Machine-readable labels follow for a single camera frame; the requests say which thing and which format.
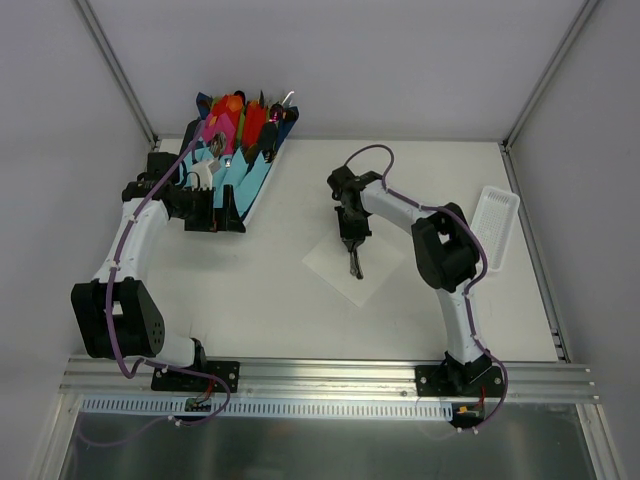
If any white paper napkin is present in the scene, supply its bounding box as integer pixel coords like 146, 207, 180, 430
303, 231, 405, 307

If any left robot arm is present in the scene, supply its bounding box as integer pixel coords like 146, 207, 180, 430
71, 152, 246, 390

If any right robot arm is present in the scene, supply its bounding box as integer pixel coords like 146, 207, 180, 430
327, 166, 495, 397

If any light blue rolled napkin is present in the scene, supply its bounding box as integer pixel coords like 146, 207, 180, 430
176, 138, 271, 225

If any pink rolled napkin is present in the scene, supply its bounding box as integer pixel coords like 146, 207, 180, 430
201, 113, 238, 154

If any dark navy rolled napkin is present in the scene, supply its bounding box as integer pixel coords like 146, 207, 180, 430
273, 106, 299, 152

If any white tray of rolled napkins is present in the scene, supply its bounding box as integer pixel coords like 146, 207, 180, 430
173, 90, 300, 233

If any small white perforated basket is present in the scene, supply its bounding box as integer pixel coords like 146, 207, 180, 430
471, 186, 520, 273

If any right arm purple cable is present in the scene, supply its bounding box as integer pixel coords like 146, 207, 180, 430
343, 144, 510, 434

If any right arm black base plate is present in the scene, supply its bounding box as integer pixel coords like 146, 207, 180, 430
414, 362, 505, 398

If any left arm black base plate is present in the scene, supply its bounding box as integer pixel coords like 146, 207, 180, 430
151, 360, 241, 394

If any aluminium mounting rail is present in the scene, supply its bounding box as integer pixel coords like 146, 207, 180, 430
59, 355, 601, 404

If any white slotted cable duct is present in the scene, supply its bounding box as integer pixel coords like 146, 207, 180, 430
80, 395, 453, 422

